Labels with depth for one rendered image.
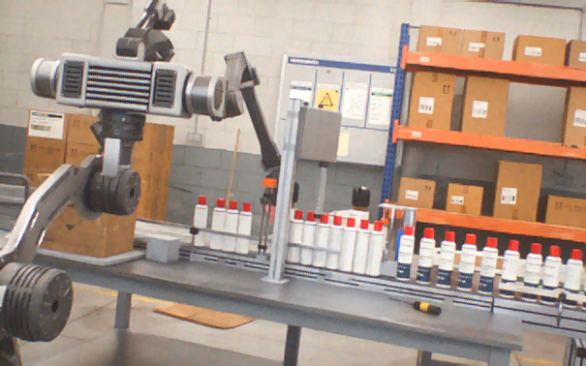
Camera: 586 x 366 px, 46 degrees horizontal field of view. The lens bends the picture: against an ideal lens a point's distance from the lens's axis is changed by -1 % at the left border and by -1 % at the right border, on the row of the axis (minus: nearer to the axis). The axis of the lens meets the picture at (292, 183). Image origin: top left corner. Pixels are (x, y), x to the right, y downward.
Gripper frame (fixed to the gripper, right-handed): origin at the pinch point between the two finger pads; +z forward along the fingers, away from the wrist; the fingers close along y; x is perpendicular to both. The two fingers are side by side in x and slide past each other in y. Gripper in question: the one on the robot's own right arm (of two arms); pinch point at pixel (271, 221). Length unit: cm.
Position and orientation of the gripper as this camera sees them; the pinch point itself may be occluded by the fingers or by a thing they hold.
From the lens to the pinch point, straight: 280.2
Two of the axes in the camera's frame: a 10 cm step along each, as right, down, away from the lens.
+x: -2.9, 0.1, -9.6
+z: -1.2, 9.9, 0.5
